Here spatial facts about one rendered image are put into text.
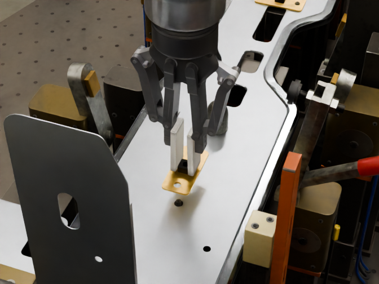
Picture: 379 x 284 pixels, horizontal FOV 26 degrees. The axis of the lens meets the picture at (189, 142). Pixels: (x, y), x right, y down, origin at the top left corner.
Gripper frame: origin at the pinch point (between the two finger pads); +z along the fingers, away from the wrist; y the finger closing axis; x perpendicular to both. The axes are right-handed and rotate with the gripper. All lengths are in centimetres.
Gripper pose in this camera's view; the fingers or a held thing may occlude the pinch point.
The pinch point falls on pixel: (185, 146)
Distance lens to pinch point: 104.3
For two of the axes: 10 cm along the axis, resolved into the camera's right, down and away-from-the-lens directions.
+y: -9.4, -2.4, 2.5
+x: -3.4, 6.4, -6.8
